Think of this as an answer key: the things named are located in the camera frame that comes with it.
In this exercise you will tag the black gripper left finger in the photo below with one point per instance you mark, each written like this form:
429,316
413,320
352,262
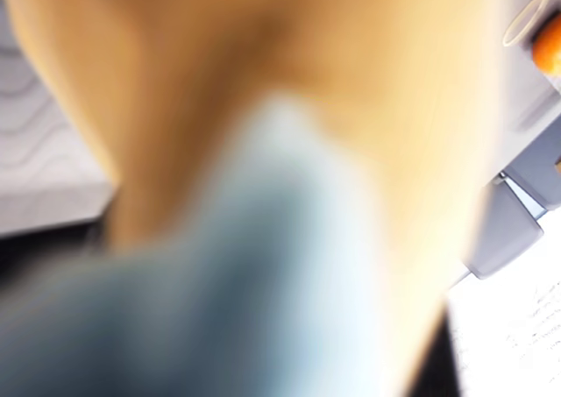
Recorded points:
504,230

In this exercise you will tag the black rectangular tray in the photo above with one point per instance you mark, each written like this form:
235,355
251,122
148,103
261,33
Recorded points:
431,370

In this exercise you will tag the tan plush toy blue ears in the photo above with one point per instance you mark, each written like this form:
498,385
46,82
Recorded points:
307,86

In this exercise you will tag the small orange ball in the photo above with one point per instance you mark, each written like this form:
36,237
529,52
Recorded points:
550,51

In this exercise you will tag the grey wavy-pattern liner mat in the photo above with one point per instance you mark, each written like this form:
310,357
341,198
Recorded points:
35,151

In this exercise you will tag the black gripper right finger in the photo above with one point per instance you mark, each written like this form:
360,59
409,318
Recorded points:
539,182

